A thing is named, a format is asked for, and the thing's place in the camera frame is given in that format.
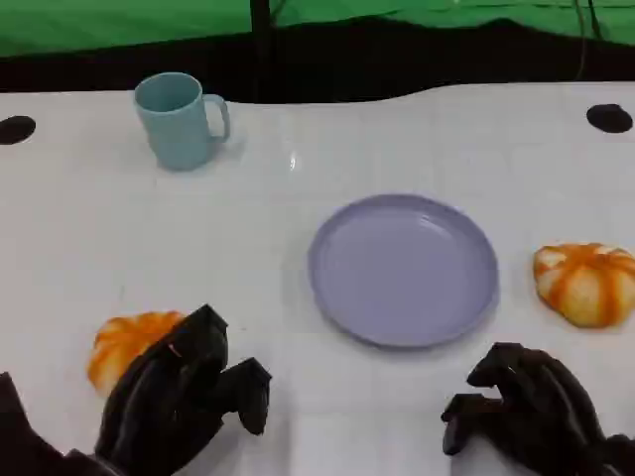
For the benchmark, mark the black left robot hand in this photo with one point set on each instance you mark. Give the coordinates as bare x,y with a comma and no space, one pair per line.
168,392

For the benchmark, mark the black pole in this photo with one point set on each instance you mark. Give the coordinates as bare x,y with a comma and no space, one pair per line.
260,49

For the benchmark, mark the pale green mug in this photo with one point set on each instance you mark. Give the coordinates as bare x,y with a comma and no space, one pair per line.
173,129

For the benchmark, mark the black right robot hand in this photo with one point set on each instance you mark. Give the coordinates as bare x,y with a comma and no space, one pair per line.
541,411

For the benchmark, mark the lilac plate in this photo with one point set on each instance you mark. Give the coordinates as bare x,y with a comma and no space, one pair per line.
402,273

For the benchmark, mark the green cloth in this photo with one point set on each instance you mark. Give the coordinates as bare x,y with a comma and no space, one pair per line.
149,22

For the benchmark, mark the orange white toy bread roll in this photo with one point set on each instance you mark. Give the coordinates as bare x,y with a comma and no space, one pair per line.
585,287
124,342

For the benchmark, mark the black table grommet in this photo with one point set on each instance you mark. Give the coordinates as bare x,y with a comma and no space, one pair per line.
609,118
15,130

